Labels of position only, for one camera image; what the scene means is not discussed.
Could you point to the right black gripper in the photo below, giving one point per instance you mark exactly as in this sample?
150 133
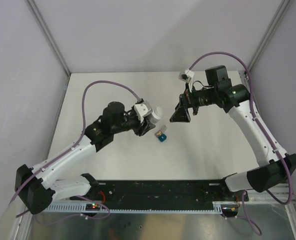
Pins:
186 101

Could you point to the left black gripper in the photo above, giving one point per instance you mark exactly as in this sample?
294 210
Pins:
140 130

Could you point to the white pill bottle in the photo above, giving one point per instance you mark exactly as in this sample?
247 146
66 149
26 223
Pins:
156 115

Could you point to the blue pill box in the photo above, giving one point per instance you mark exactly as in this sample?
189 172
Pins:
162 137

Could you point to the white bottle cap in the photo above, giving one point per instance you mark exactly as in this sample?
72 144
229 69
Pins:
159 112

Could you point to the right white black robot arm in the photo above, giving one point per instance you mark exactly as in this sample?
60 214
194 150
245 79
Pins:
275 165

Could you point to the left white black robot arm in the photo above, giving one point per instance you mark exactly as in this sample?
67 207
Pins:
39 186

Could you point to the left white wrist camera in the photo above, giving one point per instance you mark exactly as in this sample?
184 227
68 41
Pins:
142 110

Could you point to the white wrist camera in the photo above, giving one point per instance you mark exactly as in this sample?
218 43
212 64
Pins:
142 110
187 76

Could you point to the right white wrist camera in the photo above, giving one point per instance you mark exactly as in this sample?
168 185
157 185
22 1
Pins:
187 76

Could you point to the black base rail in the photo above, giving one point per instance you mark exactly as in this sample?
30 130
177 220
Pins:
162 194

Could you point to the grey slotted cable duct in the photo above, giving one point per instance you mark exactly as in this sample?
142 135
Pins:
83 207

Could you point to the aluminium frame crossbar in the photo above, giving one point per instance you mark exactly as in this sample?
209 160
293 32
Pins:
280 191

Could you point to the right aluminium frame post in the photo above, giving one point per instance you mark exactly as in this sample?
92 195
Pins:
269 32

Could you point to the aluminium frame post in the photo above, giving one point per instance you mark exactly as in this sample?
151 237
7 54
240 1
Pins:
37 15
269 32

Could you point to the left aluminium frame post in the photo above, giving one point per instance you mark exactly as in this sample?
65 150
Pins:
37 15

